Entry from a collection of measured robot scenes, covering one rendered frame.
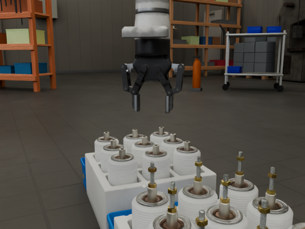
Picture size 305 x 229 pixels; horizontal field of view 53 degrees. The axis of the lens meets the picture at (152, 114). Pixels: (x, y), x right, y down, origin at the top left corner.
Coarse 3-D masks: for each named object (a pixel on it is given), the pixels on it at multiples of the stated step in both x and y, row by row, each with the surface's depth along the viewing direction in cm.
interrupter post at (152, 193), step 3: (150, 189) 70; (153, 189) 70; (156, 189) 70; (150, 192) 70; (153, 192) 70; (156, 192) 70; (150, 195) 70; (153, 195) 70; (156, 195) 70; (150, 198) 70; (153, 198) 70; (156, 198) 71
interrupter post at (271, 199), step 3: (267, 195) 67; (270, 195) 67; (273, 195) 66; (267, 198) 67; (270, 198) 67; (273, 198) 67; (270, 201) 67; (273, 201) 67; (267, 204) 67; (270, 204) 67; (273, 204) 67; (270, 207) 67; (273, 207) 67
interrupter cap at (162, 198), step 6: (144, 192) 74; (162, 192) 74; (138, 198) 71; (144, 198) 71; (162, 198) 71; (168, 198) 71; (144, 204) 68; (150, 204) 68; (156, 204) 68; (162, 204) 68
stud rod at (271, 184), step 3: (273, 168) 66; (273, 171) 66; (270, 180) 67; (273, 180) 66; (270, 183) 67; (273, 183) 67; (270, 186) 67; (273, 186) 67; (270, 189) 67; (273, 189) 67
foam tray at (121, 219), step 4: (120, 216) 77; (124, 216) 77; (128, 216) 77; (116, 220) 75; (120, 220) 75; (124, 220) 75; (128, 220) 76; (116, 224) 74; (120, 224) 74; (124, 224) 74; (128, 224) 76; (116, 228) 74; (120, 228) 72; (124, 228) 72; (128, 228) 72
